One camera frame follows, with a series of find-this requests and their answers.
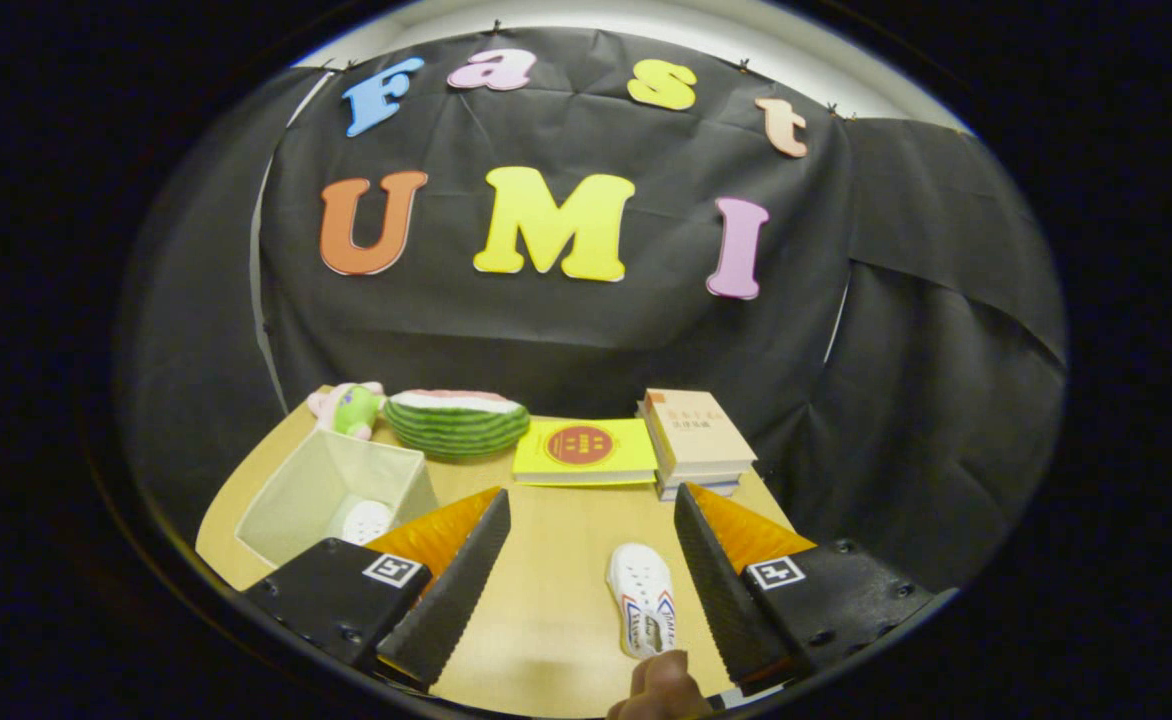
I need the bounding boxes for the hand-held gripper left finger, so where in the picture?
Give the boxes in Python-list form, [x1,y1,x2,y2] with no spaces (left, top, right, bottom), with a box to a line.
[243,487,512,691]

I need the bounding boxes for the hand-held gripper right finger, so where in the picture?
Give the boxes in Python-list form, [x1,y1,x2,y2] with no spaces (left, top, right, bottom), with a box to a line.
[673,483,952,696]

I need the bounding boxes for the white canvas shoe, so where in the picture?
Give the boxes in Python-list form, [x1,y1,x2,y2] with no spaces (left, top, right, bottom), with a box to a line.
[341,500,395,546]
[606,543,678,659]

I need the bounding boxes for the beige fabric storage box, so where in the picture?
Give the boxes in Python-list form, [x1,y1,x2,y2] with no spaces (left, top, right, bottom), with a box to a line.
[234,428,440,569]

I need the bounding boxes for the blue edged book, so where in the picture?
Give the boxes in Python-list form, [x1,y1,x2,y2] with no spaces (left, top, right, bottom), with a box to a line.
[658,478,743,502]

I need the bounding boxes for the white cover book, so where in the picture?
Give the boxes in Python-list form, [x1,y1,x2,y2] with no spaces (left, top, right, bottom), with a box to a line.
[654,462,749,491]

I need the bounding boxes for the watermelon slice plush toy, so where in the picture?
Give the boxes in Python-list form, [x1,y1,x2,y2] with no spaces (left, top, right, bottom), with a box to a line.
[383,389,532,461]

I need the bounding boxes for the beige cover book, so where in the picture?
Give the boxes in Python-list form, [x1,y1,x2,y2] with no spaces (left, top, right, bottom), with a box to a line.
[643,388,758,479]

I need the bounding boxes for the yellow book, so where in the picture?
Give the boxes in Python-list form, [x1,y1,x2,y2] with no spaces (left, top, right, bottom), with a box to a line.
[512,418,660,488]

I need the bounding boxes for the pink and green plush toy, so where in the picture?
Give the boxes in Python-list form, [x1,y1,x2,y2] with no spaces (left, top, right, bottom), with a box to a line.
[306,381,387,441]

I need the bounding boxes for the black backdrop cloth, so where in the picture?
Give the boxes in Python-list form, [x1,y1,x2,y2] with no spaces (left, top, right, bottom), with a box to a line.
[111,25,1069,591]

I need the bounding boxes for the row of black cloth clips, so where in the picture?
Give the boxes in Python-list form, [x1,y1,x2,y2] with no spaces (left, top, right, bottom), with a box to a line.
[321,18,857,121]

